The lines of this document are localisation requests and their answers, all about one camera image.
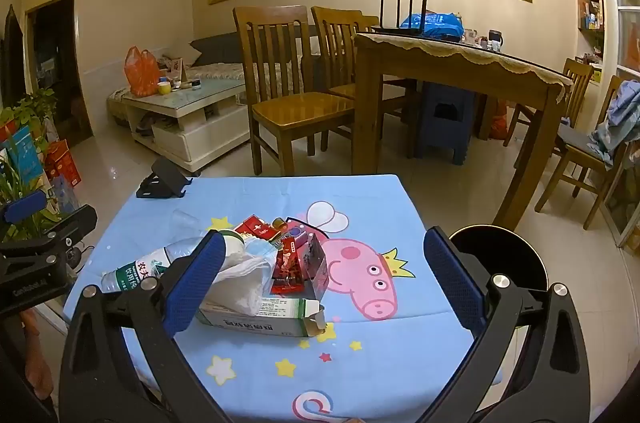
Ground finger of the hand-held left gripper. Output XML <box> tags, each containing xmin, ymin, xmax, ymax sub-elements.
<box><xmin>0</xmin><ymin>190</ymin><xmax>49</xmax><ymax>235</ymax></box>
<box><xmin>0</xmin><ymin>204</ymin><xmax>98</xmax><ymax>280</ymax></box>

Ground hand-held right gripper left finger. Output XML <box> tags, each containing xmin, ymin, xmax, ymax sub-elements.
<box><xmin>59</xmin><ymin>230</ymin><xmax>231</xmax><ymax>423</ymax></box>

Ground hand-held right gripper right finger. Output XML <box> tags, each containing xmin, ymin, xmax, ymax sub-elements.
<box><xmin>417</xmin><ymin>225</ymin><xmax>592</xmax><ymax>423</ymax></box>

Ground white plastic bag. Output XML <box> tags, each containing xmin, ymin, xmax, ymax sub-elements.
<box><xmin>205</xmin><ymin>242</ymin><xmax>281</xmax><ymax>316</ymax></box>

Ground black round trash bin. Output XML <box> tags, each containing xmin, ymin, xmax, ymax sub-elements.
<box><xmin>446</xmin><ymin>224</ymin><xmax>550</xmax><ymax>304</ymax></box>

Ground clear plastic water bottle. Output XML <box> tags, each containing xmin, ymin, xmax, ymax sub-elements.
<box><xmin>100</xmin><ymin>237</ymin><xmax>211</xmax><ymax>295</ymax></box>

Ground white green carton box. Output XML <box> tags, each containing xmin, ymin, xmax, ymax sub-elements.
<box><xmin>196</xmin><ymin>295</ymin><xmax>328</xmax><ymax>338</ymax></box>

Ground red cigarette pack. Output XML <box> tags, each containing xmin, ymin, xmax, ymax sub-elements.
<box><xmin>234</xmin><ymin>214</ymin><xmax>281</xmax><ymax>244</ymax></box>

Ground red gift bag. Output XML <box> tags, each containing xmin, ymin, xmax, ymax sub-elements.
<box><xmin>270</xmin><ymin>233</ymin><xmax>330</xmax><ymax>301</ymax></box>

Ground person's left forearm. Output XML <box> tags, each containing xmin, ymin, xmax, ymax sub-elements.
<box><xmin>20</xmin><ymin>308</ymin><xmax>55</xmax><ymax>400</ymax></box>

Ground red gift boxes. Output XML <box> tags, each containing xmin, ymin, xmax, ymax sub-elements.
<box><xmin>45</xmin><ymin>139</ymin><xmax>83</xmax><ymax>189</ymax></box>

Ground clear plastic cup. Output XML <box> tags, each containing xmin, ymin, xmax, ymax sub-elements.
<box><xmin>170</xmin><ymin>209</ymin><xmax>202</xmax><ymax>237</ymax></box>

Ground green potted plant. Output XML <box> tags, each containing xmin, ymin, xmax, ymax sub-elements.
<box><xmin>0</xmin><ymin>88</ymin><xmax>60</xmax><ymax>244</ymax></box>

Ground blue cartoon printed tablecloth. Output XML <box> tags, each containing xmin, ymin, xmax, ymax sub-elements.
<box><xmin>62</xmin><ymin>174</ymin><xmax>503</xmax><ymax>423</ymax></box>

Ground black phone stand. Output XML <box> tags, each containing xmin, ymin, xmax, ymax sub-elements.
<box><xmin>136</xmin><ymin>158</ymin><xmax>193</xmax><ymax>200</ymax></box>

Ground blue plastic stool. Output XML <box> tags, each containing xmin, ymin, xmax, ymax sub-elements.
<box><xmin>414</xmin><ymin>82</ymin><xmax>476</xmax><ymax>166</ymax></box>

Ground white coffee table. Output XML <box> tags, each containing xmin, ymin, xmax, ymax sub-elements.
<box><xmin>121</xmin><ymin>76</ymin><xmax>252</xmax><ymax>176</ymax></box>

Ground orange plastic bag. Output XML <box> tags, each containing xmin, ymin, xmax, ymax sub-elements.
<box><xmin>124</xmin><ymin>46</ymin><xmax>162</xmax><ymax>98</ymax></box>

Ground red plastic bag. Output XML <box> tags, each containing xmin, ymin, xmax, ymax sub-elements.
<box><xmin>489</xmin><ymin>100</ymin><xmax>516</xmax><ymax>140</ymax></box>

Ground grey seat cushion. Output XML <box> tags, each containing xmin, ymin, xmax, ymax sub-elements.
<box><xmin>556</xmin><ymin>123</ymin><xmax>608</xmax><ymax>152</ymax></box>

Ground wooden dining table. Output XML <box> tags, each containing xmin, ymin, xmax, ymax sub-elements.
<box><xmin>352</xmin><ymin>32</ymin><xmax>573</xmax><ymax>229</ymax></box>

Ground grey sofa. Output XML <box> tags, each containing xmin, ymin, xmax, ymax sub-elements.
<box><xmin>107</xmin><ymin>30</ymin><xmax>321</xmax><ymax>130</ymax></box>

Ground lace edged table cover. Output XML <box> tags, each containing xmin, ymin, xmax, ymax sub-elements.
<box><xmin>354</xmin><ymin>30</ymin><xmax>575</xmax><ymax>86</ymax></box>

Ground pile of light clothes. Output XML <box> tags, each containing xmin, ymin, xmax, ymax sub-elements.
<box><xmin>589</xmin><ymin>79</ymin><xmax>640</xmax><ymax>170</ymax></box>

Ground black router with antennas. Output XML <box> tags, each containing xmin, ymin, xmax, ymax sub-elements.
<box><xmin>375</xmin><ymin>0</ymin><xmax>463</xmax><ymax>42</ymax></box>

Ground blue plastic bag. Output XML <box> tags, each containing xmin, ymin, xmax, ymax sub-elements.
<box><xmin>399</xmin><ymin>12</ymin><xmax>465</xmax><ymax>39</ymax></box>

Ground white framed glass door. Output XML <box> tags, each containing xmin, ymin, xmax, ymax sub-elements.
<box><xmin>602</xmin><ymin>0</ymin><xmax>640</xmax><ymax>249</ymax></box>

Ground wall shelf with bottles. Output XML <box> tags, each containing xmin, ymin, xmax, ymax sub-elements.
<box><xmin>575</xmin><ymin>0</ymin><xmax>608</xmax><ymax>69</ymax></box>

